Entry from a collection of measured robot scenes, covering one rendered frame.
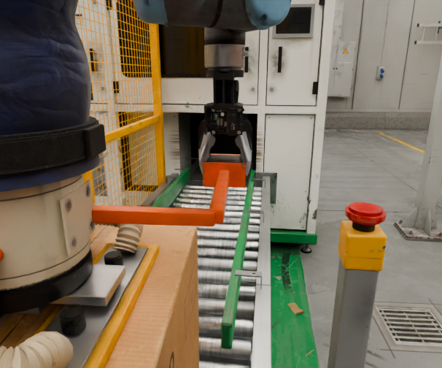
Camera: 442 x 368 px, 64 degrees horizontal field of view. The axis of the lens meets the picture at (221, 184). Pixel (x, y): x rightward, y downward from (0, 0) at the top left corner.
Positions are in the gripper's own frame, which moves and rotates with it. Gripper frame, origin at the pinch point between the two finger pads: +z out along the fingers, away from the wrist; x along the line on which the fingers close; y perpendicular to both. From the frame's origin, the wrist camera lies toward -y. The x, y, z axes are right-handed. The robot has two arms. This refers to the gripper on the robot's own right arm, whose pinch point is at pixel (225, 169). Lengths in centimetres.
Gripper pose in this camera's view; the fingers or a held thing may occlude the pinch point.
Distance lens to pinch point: 74.3
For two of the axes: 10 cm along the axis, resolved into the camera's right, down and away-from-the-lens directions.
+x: 10.0, 0.2, -0.6
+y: -0.6, 3.0, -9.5
